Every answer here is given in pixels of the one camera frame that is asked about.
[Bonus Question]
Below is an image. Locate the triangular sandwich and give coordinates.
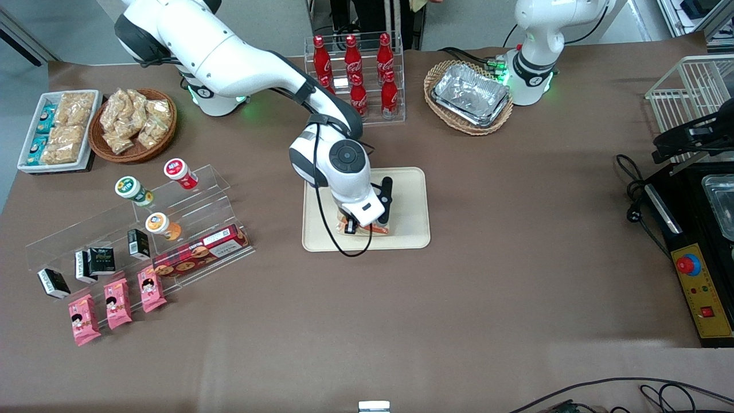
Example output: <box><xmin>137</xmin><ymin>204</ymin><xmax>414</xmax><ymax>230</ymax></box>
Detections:
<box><xmin>337</xmin><ymin>211</ymin><xmax>392</xmax><ymax>237</ymax></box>

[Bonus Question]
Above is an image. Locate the beige plastic tray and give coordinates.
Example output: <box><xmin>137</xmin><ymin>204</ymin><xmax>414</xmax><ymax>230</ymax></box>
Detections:
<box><xmin>302</xmin><ymin>167</ymin><xmax>431</xmax><ymax>252</ymax></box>

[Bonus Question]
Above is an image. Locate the steel food tray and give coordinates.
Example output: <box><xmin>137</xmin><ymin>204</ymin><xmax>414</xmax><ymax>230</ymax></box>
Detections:
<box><xmin>701</xmin><ymin>175</ymin><xmax>734</xmax><ymax>241</ymax></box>

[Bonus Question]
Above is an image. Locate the aluminium foil tray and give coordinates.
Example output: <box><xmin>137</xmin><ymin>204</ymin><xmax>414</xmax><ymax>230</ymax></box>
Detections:
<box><xmin>434</xmin><ymin>100</ymin><xmax>512</xmax><ymax>128</ymax></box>
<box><xmin>431</xmin><ymin>63</ymin><xmax>510</xmax><ymax>121</ymax></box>

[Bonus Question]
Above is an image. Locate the white rectangular snack tray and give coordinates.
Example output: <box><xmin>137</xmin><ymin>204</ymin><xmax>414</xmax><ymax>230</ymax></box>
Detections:
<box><xmin>17</xmin><ymin>90</ymin><xmax>104</xmax><ymax>174</ymax></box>

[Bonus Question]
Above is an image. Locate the black food warmer machine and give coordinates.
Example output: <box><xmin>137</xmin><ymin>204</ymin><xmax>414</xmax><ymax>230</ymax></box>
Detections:
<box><xmin>642</xmin><ymin>163</ymin><xmax>734</xmax><ymax>349</ymax></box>

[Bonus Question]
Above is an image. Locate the clear acrylic bottle rack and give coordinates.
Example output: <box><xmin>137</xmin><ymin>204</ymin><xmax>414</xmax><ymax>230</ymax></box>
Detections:
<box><xmin>304</xmin><ymin>33</ymin><xmax>406</xmax><ymax>129</ymax></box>

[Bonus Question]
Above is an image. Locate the clear acrylic stepped shelf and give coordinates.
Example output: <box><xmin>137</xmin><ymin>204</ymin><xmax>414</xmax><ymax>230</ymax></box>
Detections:
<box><xmin>25</xmin><ymin>165</ymin><xmax>256</xmax><ymax>328</ymax></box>

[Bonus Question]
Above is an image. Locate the yellow control panel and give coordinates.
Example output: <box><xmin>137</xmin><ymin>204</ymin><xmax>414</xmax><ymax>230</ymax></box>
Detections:
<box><xmin>670</xmin><ymin>243</ymin><xmax>734</xmax><ymax>339</ymax></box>

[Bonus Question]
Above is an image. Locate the red cookie box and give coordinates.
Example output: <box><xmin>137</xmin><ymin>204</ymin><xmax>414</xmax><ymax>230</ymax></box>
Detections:
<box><xmin>152</xmin><ymin>225</ymin><xmax>251</xmax><ymax>278</ymax></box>

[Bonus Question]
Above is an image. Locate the light wicker basket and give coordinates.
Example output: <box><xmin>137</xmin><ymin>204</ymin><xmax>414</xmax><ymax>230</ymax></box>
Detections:
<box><xmin>424</xmin><ymin>60</ymin><xmax>514</xmax><ymax>136</ymax></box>

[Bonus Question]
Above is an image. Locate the brown table mat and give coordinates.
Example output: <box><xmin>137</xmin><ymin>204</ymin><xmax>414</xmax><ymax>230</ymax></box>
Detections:
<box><xmin>0</xmin><ymin>32</ymin><xmax>734</xmax><ymax>413</ymax></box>

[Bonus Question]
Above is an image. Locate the red lid cup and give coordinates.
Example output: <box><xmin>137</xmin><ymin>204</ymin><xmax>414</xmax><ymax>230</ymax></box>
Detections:
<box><xmin>163</xmin><ymin>158</ymin><xmax>199</xmax><ymax>190</ymax></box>

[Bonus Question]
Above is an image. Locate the orange lid cup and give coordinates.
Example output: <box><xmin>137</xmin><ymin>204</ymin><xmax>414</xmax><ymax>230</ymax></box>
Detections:
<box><xmin>145</xmin><ymin>212</ymin><xmax>182</xmax><ymax>241</ymax></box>

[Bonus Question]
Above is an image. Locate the dark brown wicker basket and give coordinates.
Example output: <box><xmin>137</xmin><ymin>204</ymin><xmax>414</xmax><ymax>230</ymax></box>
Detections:
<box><xmin>88</xmin><ymin>88</ymin><xmax>178</xmax><ymax>164</ymax></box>

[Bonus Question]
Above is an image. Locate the pink snack packet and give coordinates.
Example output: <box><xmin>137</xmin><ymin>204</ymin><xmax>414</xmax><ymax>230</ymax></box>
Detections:
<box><xmin>137</xmin><ymin>267</ymin><xmax>167</xmax><ymax>313</ymax></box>
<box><xmin>104</xmin><ymin>279</ymin><xmax>133</xmax><ymax>330</ymax></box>
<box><xmin>68</xmin><ymin>294</ymin><xmax>101</xmax><ymax>346</ymax></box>

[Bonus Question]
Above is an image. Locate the small black carton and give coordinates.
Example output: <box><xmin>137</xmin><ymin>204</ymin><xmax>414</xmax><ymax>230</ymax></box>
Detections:
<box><xmin>37</xmin><ymin>268</ymin><xmax>71</xmax><ymax>299</ymax></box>
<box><xmin>127</xmin><ymin>229</ymin><xmax>151</xmax><ymax>257</ymax></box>
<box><xmin>75</xmin><ymin>250</ymin><xmax>98</xmax><ymax>284</ymax></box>

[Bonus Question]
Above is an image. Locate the green lid cup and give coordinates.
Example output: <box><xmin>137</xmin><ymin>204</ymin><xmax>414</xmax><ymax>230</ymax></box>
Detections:
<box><xmin>115</xmin><ymin>176</ymin><xmax>154</xmax><ymax>207</ymax></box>

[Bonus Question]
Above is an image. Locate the black carton green print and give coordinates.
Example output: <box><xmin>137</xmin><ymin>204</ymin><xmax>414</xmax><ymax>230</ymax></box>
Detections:
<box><xmin>88</xmin><ymin>247</ymin><xmax>116</xmax><ymax>275</ymax></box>

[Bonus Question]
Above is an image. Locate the teal snack packet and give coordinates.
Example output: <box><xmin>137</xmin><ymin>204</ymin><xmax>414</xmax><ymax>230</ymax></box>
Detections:
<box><xmin>26</xmin><ymin>137</ymin><xmax>49</xmax><ymax>167</ymax></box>
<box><xmin>36</xmin><ymin>103</ymin><xmax>58</xmax><ymax>134</ymax></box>

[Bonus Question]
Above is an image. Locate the grey metal beam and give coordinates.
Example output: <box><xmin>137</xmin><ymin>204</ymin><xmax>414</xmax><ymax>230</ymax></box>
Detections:
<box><xmin>0</xmin><ymin>9</ymin><xmax>61</xmax><ymax>67</ymax></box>

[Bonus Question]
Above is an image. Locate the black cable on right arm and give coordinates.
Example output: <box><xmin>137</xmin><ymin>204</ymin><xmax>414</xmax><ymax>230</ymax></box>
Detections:
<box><xmin>313</xmin><ymin>115</ymin><xmax>376</xmax><ymax>257</ymax></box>

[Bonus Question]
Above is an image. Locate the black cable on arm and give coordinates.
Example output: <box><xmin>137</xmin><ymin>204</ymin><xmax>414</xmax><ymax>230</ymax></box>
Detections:
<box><xmin>565</xmin><ymin>3</ymin><xmax>610</xmax><ymax>45</ymax></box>
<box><xmin>313</xmin><ymin>115</ymin><xmax>376</xmax><ymax>257</ymax></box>

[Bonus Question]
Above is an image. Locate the white wire basket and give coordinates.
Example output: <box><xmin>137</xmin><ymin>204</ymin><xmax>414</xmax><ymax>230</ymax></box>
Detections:
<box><xmin>645</xmin><ymin>54</ymin><xmax>734</xmax><ymax>164</ymax></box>

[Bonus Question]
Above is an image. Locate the grey machine handle bar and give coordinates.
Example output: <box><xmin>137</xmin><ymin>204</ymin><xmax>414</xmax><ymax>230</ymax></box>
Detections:
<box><xmin>645</xmin><ymin>184</ymin><xmax>683</xmax><ymax>235</ymax></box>

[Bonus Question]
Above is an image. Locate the black power cable with plug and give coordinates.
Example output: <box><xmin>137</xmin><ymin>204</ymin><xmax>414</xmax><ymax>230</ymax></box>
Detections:
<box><xmin>616</xmin><ymin>154</ymin><xmax>671</xmax><ymax>259</ymax></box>

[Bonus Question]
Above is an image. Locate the aluminium frame table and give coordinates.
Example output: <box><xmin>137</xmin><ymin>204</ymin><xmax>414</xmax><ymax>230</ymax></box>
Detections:
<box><xmin>657</xmin><ymin>0</ymin><xmax>734</xmax><ymax>46</ymax></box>

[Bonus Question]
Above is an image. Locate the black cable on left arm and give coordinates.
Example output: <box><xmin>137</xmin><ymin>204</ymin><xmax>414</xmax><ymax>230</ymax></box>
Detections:
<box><xmin>565</xmin><ymin>3</ymin><xmax>610</xmax><ymax>45</ymax></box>

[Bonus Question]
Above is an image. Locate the black cable at arm base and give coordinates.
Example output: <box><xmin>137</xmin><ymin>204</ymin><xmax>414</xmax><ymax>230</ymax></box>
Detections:
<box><xmin>439</xmin><ymin>46</ymin><xmax>499</xmax><ymax>69</ymax></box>

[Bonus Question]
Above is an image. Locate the long black cable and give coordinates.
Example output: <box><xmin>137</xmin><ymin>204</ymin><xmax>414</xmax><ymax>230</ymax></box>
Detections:
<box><xmin>507</xmin><ymin>377</ymin><xmax>734</xmax><ymax>413</ymax></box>

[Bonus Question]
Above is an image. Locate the looped black cable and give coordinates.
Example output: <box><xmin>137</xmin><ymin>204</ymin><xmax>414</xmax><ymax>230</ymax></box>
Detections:
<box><xmin>639</xmin><ymin>383</ymin><xmax>696</xmax><ymax>413</ymax></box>

